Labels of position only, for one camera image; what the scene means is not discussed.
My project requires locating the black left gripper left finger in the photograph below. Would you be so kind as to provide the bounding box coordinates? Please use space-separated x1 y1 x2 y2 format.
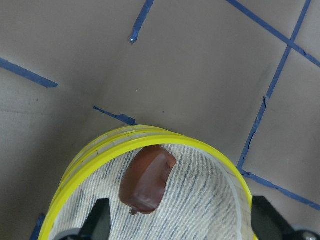
79 198 111 240

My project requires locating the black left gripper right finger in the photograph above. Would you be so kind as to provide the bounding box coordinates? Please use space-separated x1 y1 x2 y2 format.
251 196 300 240

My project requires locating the brown half bun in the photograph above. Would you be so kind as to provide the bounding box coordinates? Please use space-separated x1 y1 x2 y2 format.
119 145 177 216

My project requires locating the yellow steamer layer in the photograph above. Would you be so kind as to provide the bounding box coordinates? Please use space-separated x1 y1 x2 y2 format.
59 125 171 187
39 129 255 240

